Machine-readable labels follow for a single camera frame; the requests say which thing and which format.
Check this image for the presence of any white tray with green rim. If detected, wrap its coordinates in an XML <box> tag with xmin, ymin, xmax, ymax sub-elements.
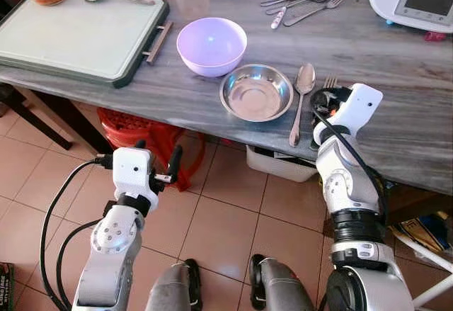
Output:
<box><xmin>0</xmin><ymin>0</ymin><xmax>174</xmax><ymax>89</ymax></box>

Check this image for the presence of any white handled utensil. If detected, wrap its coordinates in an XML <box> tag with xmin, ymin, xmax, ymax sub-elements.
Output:
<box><xmin>270</xmin><ymin>6</ymin><xmax>288</xmax><ymax>30</ymax></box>

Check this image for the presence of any white plastic box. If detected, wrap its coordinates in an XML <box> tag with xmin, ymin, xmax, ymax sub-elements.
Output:
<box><xmin>245</xmin><ymin>144</ymin><xmax>318</xmax><ymax>183</ymax></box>

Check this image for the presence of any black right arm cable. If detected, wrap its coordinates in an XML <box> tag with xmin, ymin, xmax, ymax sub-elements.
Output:
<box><xmin>310</xmin><ymin>91</ymin><xmax>387</xmax><ymax>216</ymax></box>

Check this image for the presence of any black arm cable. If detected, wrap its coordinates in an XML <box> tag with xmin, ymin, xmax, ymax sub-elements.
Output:
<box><xmin>40</xmin><ymin>154</ymin><xmax>115</xmax><ymax>311</ymax></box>
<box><xmin>310</xmin><ymin>91</ymin><xmax>387</xmax><ymax>216</ymax></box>

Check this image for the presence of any stainless steel bowl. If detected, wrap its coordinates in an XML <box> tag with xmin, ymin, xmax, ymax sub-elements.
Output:
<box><xmin>219</xmin><ymin>63</ymin><xmax>295</xmax><ymax>123</ymax></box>

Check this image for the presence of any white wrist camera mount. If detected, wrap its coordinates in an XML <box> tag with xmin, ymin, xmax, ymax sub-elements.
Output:
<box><xmin>112</xmin><ymin>147</ymin><xmax>161</xmax><ymax>199</ymax></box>
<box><xmin>331</xmin><ymin>83</ymin><xmax>384</xmax><ymax>140</ymax></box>

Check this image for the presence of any purple plastic bowl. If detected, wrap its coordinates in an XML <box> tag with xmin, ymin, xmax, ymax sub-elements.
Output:
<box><xmin>176</xmin><ymin>17</ymin><xmax>248</xmax><ymax>79</ymax></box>

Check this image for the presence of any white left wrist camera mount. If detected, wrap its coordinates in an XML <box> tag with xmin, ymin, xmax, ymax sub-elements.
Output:
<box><xmin>112</xmin><ymin>147</ymin><xmax>161</xmax><ymax>199</ymax></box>

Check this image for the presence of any large steel spoon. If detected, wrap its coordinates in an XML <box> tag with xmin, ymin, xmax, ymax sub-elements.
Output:
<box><xmin>288</xmin><ymin>62</ymin><xmax>318</xmax><ymax>148</ymax></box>

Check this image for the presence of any yellow and blue bag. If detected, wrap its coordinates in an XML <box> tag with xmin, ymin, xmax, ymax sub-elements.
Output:
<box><xmin>393</xmin><ymin>212</ymin><xmax>453</xmax><ymax>256</ymax></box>

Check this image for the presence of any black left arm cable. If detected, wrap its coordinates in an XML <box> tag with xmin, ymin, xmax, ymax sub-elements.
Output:
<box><xmin>40</xmin><ymin>154</ymin><xmax>115</xmax><ymax>311</ymax></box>

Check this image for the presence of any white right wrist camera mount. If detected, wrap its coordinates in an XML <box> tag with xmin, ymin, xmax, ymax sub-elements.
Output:
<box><xmin>331</xmin><ymin>83</ymin><xmax>384</xmax><ymax>140</ymax></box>

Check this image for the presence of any steel fork with long handle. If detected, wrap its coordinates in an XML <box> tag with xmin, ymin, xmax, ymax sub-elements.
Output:
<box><xmin>282</xmin><ymin>0</ymin><xmax>353</xmax><ymax>28</ymax></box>

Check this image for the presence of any white metal rack frame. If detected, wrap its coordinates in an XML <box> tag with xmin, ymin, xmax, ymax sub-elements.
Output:
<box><xmin>391</xmin><ymin>232</ymin><xmax>453</xmax><ymax>309</ymax></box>

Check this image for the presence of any red plastic stool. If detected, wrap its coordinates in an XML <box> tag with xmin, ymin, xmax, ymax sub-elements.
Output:
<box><xmin>96</xmin><ymin>106</ymin><xmax>207</xmax><ymax>192</ymax></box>

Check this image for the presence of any dark wooden table leg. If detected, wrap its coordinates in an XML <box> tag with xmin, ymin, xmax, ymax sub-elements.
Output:
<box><xmin>0</xmin><ymin>83</ymin><xmax>74</xmax><ymax>151</ymax></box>

